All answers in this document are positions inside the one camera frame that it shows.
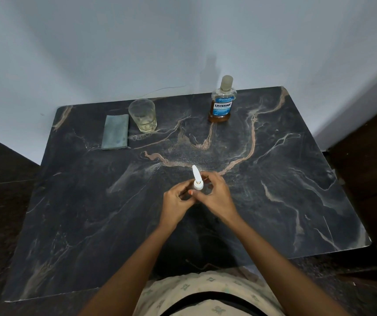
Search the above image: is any person's left hand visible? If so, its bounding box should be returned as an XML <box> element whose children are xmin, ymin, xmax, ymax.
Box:
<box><xmin>158</xmin><ymin>179</ymin><xmax>197</xmax><ymax>233</ymax></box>

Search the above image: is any person's right hand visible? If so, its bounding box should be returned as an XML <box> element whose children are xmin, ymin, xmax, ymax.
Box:
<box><xmin>192</xmin><ymin>171</ymin><xmax>244</xmax><ymax>230</ymax></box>

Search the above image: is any white pump dispenser head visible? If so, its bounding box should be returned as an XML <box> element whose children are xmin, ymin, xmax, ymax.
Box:
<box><xmin>192</xmin><ymin>165</ymin><xmax>204</xmax><ymax>190</ymax></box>

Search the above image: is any Listerine mouthwash bottle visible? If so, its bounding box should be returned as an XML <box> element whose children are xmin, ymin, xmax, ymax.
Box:
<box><xmin>208</xmin><ymin>88</ymin><xmax>238</xmax><ymax>124</ymax></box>

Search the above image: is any clear drinking glass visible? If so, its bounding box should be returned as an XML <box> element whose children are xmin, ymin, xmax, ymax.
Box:
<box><xmin>128</xmin><ymin>98</ymin><xmax>158</xmax><ymax>134</ymax></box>

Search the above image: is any translucent bottle cap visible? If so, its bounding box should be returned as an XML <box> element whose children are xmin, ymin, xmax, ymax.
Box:
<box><xmin>220</xmin><ymin>75</ymin><xmax>234</xmax><ymax>93</ymax></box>

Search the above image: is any person's left forearm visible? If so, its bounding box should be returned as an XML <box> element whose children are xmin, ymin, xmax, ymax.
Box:
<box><xmin>78</xmin><ymin>223</ymin><xmax>176</xmax><ymax>316</ymax></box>

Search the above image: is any person's right forearm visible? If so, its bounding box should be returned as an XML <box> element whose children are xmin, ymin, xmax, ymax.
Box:
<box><xmin>228</xmin><ymin>217</ymin><xmax>350</xmax><ymax>316</ymax></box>

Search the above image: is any black marble table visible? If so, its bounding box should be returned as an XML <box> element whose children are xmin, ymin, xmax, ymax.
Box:
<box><xmin>2</xmin><ymin>86</ymin><xmax>372</xmax><ymax>303</ymax></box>

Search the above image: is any cream patterned clothing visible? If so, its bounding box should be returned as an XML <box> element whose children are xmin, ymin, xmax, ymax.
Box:
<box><xmin>132</xmin><ymin>267</ymin><xmax>286</xmax><ymax>316</ymax></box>

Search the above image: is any grey-green folded cloth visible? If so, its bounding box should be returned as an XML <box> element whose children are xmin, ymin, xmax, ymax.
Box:
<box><xmin>101</xmin><ymin>114</ymin><xmax>130</xmax><ymax>150</ymax></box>

